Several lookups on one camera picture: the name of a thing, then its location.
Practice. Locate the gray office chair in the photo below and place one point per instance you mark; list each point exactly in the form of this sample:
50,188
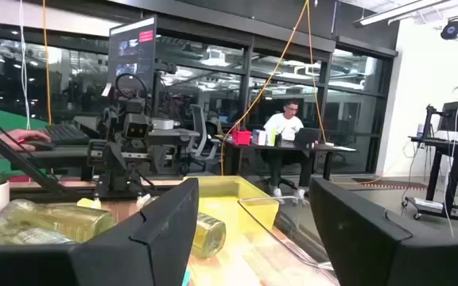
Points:
199,127

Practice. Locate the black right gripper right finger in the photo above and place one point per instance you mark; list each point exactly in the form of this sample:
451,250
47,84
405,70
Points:
372,254

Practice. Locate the black computer monitor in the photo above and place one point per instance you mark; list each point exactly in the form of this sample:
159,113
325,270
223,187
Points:
455,116

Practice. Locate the black standing desk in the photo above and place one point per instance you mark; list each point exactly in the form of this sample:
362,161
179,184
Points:
439,144

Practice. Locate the long ceiling light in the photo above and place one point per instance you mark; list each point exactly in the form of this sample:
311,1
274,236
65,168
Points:
396,12

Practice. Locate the person's hand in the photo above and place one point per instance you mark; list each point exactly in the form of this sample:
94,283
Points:
14,137

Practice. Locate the black office desk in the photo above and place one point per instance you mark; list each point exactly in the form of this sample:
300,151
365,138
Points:
292,148

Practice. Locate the black round spotlight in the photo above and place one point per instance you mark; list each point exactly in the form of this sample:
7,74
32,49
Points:
451,28

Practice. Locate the black computer mouse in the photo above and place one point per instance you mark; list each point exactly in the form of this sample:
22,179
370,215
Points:
42,145

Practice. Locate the green board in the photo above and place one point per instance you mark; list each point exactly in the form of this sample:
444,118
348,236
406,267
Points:
10,119

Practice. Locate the black keyboard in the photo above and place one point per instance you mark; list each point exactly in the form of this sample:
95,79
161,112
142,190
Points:
64,134

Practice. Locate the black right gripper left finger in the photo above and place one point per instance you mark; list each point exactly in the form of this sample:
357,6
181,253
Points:
153,246

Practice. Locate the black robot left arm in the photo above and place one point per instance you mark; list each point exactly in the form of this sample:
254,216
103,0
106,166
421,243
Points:
107,119

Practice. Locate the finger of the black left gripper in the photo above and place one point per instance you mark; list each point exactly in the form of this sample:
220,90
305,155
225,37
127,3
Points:
114,175
161,167

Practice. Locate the small white device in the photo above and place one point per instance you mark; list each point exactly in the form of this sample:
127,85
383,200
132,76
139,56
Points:
162,124

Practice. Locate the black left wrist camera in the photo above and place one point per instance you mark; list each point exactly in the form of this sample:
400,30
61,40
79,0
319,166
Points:
137,128

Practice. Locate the person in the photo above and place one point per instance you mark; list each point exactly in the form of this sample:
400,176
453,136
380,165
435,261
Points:
284,125

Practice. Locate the white box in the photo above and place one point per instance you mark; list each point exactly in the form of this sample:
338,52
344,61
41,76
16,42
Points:
258,137

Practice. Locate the black laptop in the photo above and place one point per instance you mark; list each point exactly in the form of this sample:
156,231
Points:
306,136

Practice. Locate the red box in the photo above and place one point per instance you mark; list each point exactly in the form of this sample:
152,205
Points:
241,137

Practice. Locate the black display board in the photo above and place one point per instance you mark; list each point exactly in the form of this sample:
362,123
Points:
131,51

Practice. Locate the yellow plastic tray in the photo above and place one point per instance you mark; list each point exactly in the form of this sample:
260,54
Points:
221,206

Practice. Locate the gray desk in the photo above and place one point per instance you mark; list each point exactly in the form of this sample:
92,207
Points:
54,153

